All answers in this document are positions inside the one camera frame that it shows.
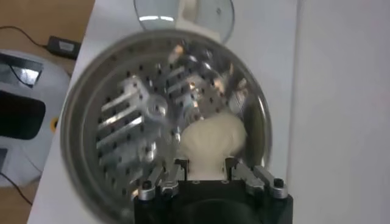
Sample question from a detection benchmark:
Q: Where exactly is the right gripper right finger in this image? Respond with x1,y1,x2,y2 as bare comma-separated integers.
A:
224,156,289,200

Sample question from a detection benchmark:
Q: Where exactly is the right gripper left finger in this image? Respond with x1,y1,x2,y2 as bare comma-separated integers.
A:
136,158,190,202

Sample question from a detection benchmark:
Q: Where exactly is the white steamed baozi bun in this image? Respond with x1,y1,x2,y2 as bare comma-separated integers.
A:
179,114,247,180

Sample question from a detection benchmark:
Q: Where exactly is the glass lid with cream handle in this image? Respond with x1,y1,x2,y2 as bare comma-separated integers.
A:
133,0,235,43

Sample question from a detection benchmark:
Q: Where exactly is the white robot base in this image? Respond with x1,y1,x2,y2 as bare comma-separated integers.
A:
0,48,71,188

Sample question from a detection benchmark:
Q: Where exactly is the stainless steel steamer basket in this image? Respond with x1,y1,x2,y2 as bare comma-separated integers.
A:
60,29,273,224

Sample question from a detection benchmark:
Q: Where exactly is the black power adapter brick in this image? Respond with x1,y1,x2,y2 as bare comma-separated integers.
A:
46,35,82,61

